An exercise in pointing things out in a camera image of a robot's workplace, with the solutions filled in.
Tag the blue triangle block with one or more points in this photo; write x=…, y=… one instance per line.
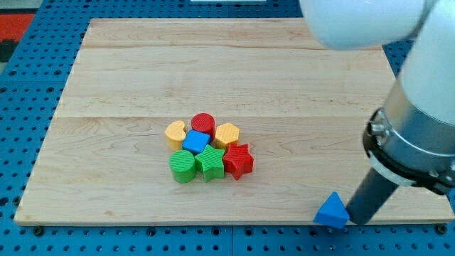
x=332, y=213

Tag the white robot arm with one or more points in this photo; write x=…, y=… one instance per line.
x=410, y=138

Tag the wooden board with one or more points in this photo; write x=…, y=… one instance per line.
x=300, y=107

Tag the yellow hexagon block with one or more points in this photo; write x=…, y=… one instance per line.
x=226, y=134

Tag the red cylinder block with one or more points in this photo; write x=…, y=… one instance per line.
x=205, y=123

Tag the red star block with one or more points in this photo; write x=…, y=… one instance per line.
x=238, y=160

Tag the blue cube block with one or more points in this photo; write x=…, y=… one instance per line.
x=195, y=142

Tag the green star block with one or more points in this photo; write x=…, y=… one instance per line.
x=210, y=163

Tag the yellow crescent block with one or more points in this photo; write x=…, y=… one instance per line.
x=175, y=134

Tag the green cylinder block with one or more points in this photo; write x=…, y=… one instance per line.
x=183, y=166

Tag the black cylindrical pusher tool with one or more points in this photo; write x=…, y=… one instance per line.
x=369, y=197

